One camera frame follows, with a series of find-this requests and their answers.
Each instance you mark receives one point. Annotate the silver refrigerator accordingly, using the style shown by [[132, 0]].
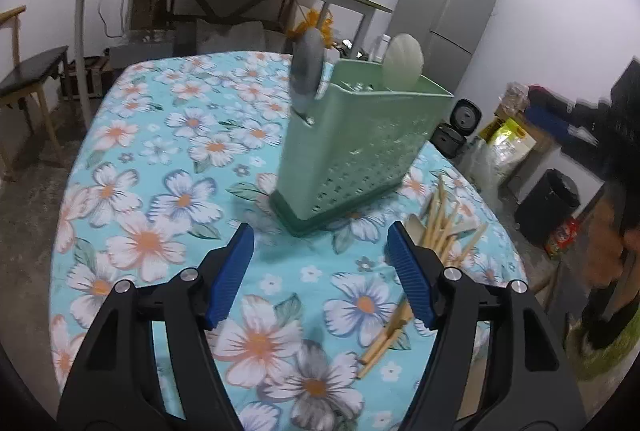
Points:
[[448, 31]]

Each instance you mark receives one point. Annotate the beige ceramic soup spoon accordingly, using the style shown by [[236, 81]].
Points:
[[414, 228]]

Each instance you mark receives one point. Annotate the black rice cooker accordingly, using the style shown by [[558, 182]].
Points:
[[449, 137]]

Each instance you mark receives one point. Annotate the floral blue tablecloth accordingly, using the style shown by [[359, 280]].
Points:
[[183, 150]]

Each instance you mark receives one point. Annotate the wooden chair black seat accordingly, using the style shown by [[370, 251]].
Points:
[[28, 77]]

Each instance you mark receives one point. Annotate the white plastic rice paddle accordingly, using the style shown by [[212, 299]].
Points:
[[402, 63]]

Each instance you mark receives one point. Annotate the black trash bin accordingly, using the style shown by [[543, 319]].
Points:
[[547, 206]]

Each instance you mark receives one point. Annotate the yellow green food bag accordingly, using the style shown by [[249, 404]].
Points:
[[508, 147]]

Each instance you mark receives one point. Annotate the yellow plastic bag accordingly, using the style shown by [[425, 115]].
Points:
[[312, 20]]

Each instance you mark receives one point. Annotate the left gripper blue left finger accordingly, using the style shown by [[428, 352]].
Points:
[[221, 275]]

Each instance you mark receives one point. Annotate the right hand orange glove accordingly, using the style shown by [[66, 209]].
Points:
[[606, 245]]

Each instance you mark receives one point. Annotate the green plastic utensil holder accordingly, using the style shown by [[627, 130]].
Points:
[[356, 142]]

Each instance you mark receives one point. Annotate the metal spoon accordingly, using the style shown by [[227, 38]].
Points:
[[306, 72]]

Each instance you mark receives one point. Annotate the cardboard box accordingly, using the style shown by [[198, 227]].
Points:
[[512, 105]]

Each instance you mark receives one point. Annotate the grey sack under desk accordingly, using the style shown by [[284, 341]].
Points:
[[250, 35]]

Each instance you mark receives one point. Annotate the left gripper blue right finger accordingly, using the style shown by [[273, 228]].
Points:
[[418, 270]]

